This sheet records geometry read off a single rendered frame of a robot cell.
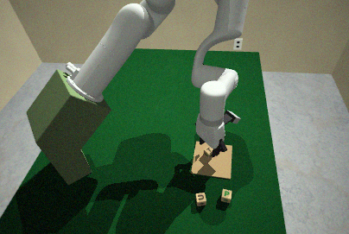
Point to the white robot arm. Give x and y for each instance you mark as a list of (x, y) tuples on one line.
[(133, 23)]

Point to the beige flat mat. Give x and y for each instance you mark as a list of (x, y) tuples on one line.
[(217, 166)]

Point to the beige letter block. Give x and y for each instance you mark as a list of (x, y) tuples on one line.
[(200, 199), (226, 196), (208, 152)]

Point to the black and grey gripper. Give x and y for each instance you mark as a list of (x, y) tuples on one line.
[(213, 136)]

